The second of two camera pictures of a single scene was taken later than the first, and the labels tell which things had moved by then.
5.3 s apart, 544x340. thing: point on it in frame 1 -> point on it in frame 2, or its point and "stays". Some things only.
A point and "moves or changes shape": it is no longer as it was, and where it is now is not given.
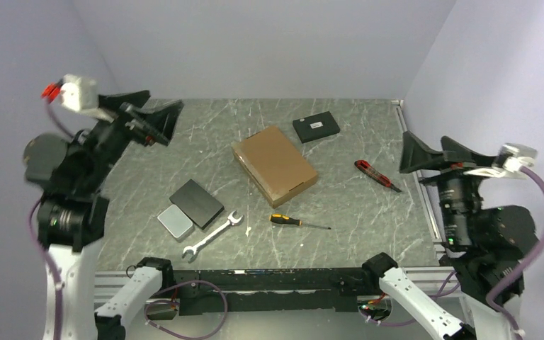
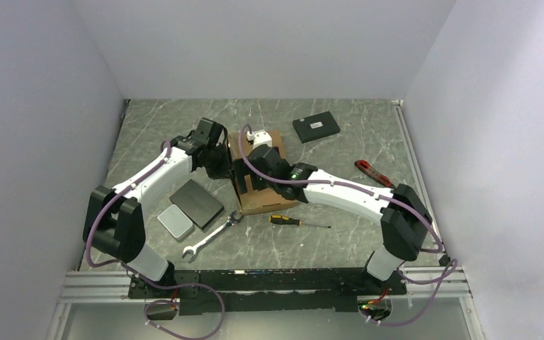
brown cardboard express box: (273, 163) moves or changes shape
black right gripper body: (456, 179) -> (242, 168)
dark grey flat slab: (197, 204) stays
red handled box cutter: (365, 167) stays
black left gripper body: (122, 129) -> (219, 164)
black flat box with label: (316, 127) stays
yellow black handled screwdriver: (283, 219) stays
